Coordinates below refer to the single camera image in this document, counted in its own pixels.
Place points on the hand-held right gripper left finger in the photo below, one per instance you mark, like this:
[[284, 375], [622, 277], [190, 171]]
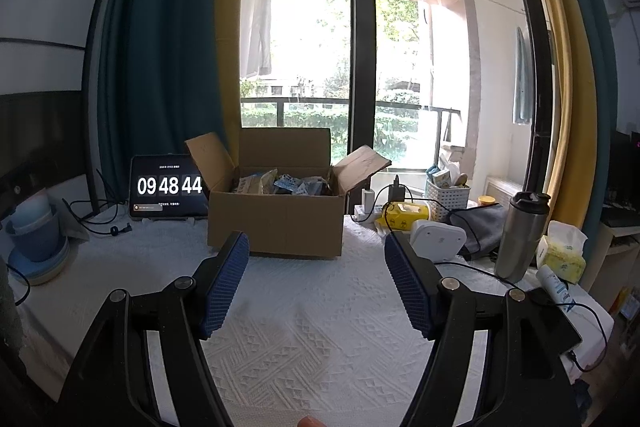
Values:
[[225, 287]]

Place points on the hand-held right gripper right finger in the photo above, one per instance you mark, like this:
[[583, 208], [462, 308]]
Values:
[[412, 287]]

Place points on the cardboard box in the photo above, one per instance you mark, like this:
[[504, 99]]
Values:
[[280, 222]]

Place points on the blue white snack packet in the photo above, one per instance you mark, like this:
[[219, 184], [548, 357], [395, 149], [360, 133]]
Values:
[[286, 183], [310, 186]]

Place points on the person's right hand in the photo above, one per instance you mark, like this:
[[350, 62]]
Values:
[[311, 422]]

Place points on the white rounded device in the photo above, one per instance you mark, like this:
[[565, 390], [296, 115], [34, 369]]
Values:
[[437, 239]]

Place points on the yellow wet wipes pack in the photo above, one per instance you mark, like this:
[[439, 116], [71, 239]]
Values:
[[400, 214]]

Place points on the white power strip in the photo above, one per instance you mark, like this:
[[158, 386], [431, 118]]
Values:
[[362, 214]]

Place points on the white quilted bedspread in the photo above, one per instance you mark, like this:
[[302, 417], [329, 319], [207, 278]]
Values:
[[325, 307]]

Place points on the white plastic basket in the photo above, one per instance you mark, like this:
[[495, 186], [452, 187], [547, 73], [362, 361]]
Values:
[[447, 202]]

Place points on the grey fabric pouch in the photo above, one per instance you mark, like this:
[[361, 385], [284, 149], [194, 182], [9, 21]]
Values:
[[480, 222]]

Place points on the white charger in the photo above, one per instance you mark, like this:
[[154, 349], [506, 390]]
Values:
[[368, 201]]

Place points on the black charger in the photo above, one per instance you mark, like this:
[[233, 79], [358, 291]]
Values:
[[397, 189]]

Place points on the yellow lid jar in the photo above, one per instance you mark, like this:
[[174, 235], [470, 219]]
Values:
[[487, 200]]

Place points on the black tablet showing clock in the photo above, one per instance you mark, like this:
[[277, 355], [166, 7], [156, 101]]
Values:
[[170, 184]]

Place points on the stainless steel tumbler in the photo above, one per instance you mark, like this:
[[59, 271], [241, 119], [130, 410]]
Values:
[[520, 237]]

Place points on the white tube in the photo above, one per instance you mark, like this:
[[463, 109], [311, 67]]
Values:
[[552, 287]]

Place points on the black flat device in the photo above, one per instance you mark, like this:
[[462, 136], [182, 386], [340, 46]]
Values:
[[555, 327]]

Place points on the yellow facial tissue pack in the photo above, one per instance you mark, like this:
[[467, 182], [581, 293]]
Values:
[[562, 259]]

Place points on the grey cloth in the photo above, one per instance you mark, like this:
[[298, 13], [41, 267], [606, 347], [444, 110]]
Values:
[[77, 229]]

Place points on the black balcony railing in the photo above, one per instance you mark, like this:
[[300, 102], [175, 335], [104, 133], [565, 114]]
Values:
[[279, 117]]

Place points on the blue plastic basin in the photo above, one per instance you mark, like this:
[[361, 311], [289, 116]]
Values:
[[45, 264]]

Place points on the light blue plastic bucket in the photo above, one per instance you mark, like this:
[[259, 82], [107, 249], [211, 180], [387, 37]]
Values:
[[35, 217]]

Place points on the wooden side shelf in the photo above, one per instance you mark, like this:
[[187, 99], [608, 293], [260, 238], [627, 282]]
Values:
[[615, 232]]

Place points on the yellow curtain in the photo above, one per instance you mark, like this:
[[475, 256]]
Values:
[[232, 32], [555, 107]]

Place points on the pale blue hanging garment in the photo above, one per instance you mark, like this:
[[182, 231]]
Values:
[[522, 82]]

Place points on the dark headboard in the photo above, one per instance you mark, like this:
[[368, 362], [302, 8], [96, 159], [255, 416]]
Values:
[[40, 132]]

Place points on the dark monitor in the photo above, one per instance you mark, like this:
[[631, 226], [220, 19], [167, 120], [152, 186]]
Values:
[[627, 167]]

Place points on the white hanging shirt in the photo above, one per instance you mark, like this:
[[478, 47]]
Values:
[[257, 32]]

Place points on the dark sliding door frame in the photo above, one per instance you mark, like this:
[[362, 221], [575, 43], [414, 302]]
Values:
[[361, 57]]

